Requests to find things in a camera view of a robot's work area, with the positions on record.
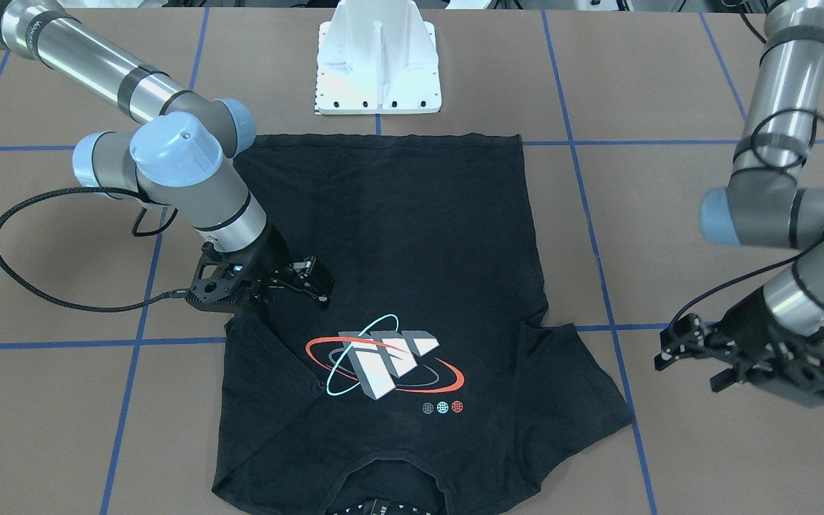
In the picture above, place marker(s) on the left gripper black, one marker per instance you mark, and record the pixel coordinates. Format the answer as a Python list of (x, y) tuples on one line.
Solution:
[(749, 320)]

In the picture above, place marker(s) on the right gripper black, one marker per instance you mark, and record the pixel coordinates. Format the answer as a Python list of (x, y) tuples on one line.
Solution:
[(270, 255)]

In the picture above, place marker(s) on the black graphic t-shirt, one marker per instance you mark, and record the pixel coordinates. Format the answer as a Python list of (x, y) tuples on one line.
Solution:
[(429, 384)]

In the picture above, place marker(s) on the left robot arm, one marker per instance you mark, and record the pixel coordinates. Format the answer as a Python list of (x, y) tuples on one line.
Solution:
[(775, 194)]

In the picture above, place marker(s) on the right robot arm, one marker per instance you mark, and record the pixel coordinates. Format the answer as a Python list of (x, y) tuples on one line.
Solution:
[(180, 157)]

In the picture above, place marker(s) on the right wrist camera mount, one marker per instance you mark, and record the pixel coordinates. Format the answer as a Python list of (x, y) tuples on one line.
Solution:
[(221, 283)]

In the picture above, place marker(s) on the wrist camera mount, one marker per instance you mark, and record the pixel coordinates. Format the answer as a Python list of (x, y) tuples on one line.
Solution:
[(221, 283), (793, 371)]

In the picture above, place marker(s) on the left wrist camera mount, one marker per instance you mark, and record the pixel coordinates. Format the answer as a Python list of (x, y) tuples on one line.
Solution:
[(793, 371)]

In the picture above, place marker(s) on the white camera stand base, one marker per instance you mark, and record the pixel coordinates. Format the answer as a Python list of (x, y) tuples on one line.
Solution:
[(377, 57)]

